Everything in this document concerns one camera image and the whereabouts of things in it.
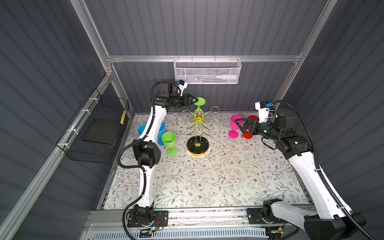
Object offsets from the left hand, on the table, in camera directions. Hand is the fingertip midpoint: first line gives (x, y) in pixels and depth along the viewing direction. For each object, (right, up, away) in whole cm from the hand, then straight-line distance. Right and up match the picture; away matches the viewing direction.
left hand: (196, 100), depth 86 cm
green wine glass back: (+2, -10, -7) cm, 12 cm away
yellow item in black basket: (-41, -10, -3) cm, 42 cm away
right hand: (+22, -13, -17) cm, 31 cm away
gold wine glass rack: (+2, -28, +14) cm, 31 cm away
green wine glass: (-17, -23, +7) cm, 29 cm away
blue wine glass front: (-21, -19, +5) cm, 29 cm away
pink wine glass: (+27, -21, +20) cm, 40 cm away
